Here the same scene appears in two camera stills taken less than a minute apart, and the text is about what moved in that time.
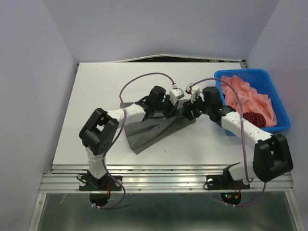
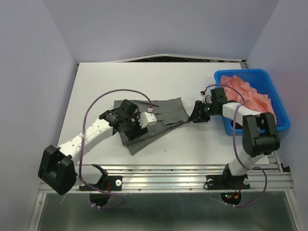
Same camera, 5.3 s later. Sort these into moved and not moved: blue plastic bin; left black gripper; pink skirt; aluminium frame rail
Moved: left black gripper
Not moved: blue plastic bin; pink skirt; aluminium frame rail
